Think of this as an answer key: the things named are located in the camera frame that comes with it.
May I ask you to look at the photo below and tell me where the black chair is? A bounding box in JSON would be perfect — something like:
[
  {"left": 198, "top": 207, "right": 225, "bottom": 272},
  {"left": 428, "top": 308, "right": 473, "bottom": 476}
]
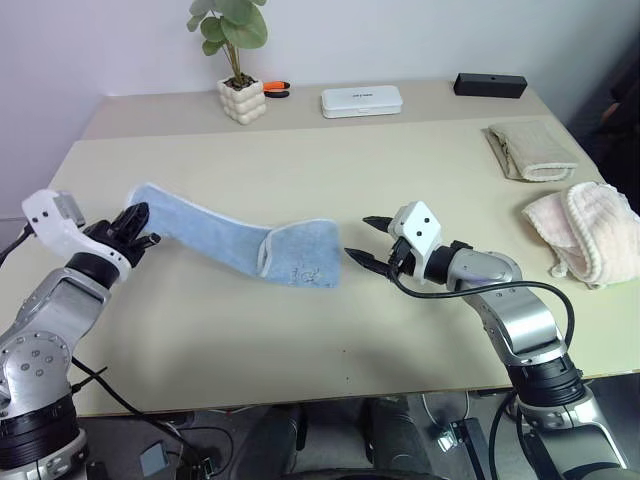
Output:
[{"left": 563, "top": 0, "right": 640, "bottom": 214}]

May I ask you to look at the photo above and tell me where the small grey adapter box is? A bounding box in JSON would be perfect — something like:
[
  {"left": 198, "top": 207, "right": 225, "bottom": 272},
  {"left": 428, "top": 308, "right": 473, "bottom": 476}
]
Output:
[{"left": 138, "top": 441, "right": 170, "bottom": 477}]

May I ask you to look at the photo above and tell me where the folded pink towel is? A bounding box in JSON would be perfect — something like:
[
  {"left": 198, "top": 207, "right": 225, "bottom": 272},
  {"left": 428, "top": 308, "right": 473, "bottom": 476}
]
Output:
[{"left": 521, "top": 181, "right": 640, "bottom": 291}]

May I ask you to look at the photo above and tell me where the black floor cable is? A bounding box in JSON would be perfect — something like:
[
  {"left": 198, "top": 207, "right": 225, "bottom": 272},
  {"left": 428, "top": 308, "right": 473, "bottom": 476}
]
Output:
[{"left": 69, "top": 355, "right": 211, "bottom": 480}]

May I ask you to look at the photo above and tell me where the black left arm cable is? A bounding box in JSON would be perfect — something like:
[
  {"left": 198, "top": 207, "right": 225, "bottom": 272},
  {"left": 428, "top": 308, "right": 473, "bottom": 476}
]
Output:
[{"left": 0, "top": 225, "right": 32, "bottom": 267}]

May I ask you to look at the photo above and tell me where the white bubbly plant pot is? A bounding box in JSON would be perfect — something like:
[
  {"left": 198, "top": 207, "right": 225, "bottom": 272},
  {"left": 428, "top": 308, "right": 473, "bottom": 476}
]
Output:
[{"left": 216, "top": 74, "right": 267, "bottom": 126}]

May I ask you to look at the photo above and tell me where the folded beige towel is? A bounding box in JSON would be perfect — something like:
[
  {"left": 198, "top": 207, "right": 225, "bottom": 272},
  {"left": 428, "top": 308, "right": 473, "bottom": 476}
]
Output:
[{"left": 481, "top": 118, "right": 581, "bottom": 184}]

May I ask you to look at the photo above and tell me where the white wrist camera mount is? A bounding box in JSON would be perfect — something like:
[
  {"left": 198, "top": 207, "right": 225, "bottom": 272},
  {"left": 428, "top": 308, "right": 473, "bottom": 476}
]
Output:
[
  {"left": 391, "top": 200, "right": 444, "bottom": 286},
  {"left": 21, "top": 188, "right": 134, "bottom": 274}
]

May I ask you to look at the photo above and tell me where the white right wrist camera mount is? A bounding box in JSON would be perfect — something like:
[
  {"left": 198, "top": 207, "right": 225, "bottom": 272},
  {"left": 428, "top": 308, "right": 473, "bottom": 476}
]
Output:
[{"left": 391, "top": 200, "right": 444, "bottom": 286}]

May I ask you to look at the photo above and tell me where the black rectangular box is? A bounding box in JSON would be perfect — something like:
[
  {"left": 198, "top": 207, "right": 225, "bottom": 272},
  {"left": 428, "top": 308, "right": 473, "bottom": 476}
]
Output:
[{"left": 453, "top": 72, "right": 529, "bottom": 99}]

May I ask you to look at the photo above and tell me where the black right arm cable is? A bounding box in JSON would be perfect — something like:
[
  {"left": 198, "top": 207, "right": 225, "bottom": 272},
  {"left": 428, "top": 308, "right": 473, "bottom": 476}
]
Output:
[{"left": 389, "top": 269, "right": 576, "bottom": 362}]

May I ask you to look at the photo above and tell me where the white floor cable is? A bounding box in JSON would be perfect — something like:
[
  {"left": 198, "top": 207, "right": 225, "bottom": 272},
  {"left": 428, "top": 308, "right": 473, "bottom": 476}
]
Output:
[{"left": 420, "top": 391, "right": 472, "bottom": 439}]

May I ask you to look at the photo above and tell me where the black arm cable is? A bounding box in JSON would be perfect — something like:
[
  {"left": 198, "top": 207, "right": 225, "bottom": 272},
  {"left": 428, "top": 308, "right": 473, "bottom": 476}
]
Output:
[
  {"left": 0, "top": 225, "right": 32, "bottom": 267},
  {"left": 389, "top": 269, "right": 576, "bottom": 362}
]

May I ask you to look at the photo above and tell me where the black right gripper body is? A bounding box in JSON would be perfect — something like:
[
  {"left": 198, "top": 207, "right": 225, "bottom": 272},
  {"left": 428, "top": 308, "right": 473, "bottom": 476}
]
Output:
[{"left": 385, "top": 219, "right": 417, "bottom": 279}]

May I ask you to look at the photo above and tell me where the black power strip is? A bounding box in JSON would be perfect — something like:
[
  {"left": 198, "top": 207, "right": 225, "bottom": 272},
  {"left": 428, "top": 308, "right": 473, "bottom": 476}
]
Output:
[{"left": 435, "top": 418, "right": 486, "bottom": 480}]

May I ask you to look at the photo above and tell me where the green leafy plant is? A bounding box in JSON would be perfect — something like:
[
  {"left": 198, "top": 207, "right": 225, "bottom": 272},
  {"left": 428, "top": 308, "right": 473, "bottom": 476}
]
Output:
[{"left": 186, "top": 0, "right": 269, "bottom": 84}]

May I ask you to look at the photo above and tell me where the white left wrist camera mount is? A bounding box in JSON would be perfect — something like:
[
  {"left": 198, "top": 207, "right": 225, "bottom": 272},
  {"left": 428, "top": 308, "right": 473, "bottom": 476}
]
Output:
[{"left": 21, "top": 188, "right": 134, "bottom": 274}]

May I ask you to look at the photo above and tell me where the dark rounded shape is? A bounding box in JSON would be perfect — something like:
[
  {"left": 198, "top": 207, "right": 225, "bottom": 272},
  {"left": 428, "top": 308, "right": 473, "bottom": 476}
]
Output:
[
  {"left": 232, "top": 403, "right": 307, "bottom": 480},
  {"left": 359, "top": 393, "right": 434, "bottom": 480}
]

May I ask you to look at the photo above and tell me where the orange and black marker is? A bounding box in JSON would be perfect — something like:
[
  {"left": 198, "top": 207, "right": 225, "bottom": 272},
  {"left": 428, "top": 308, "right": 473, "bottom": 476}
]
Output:
[{"left": 261, "top": 79, "right": 293, "bottom": 100}]

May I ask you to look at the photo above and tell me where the light blue towel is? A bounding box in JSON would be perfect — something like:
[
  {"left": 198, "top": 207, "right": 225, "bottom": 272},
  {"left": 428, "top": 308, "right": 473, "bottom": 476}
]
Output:
[{"left": 121, "top": 183, "right": 347, "bottom": 291}]

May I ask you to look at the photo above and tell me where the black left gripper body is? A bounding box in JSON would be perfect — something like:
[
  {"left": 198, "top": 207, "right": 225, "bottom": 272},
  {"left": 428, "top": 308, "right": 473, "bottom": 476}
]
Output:
[{"left": 83, "top": 217, "right": 152, "bottom": 267}]

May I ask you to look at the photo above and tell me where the white flat case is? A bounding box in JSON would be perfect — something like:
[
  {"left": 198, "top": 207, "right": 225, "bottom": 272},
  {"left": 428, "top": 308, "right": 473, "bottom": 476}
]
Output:
[{"left": 320, "top": 85, "right": 405, "bottom": 121}]

